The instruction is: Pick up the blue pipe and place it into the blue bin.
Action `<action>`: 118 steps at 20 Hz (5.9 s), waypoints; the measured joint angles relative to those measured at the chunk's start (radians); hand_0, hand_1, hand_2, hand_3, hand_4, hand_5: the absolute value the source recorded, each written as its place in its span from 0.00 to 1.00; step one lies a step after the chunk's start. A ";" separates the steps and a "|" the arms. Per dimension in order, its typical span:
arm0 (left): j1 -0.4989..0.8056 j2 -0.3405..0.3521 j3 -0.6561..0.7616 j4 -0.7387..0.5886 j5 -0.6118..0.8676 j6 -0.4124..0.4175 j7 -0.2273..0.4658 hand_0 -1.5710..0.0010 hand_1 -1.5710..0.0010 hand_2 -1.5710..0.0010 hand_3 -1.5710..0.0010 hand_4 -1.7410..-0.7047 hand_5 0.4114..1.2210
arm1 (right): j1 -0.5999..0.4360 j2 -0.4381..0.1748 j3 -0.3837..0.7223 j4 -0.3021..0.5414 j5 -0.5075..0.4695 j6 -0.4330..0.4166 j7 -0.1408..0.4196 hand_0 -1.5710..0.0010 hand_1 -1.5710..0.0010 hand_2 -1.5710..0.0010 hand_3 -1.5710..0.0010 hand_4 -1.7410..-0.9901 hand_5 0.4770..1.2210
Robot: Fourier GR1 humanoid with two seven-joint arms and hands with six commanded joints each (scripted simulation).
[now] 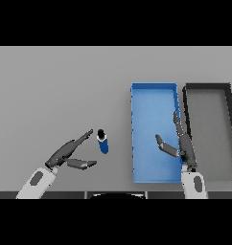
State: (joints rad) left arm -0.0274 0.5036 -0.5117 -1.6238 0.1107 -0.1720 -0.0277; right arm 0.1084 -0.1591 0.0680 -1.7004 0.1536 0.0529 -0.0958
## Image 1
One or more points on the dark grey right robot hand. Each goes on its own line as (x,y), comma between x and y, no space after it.
(186,148)

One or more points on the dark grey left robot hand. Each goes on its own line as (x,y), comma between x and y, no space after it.
(62,154)

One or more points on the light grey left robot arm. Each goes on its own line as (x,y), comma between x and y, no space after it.
(36,182)

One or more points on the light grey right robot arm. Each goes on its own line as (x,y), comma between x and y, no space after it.
(194,184)

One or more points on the dark grey bin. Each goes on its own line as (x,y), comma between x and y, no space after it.
(212,132)

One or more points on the blue bin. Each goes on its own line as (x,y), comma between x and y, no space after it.
(155,132)

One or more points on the blue pipe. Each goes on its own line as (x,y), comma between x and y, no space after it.
(102,142)

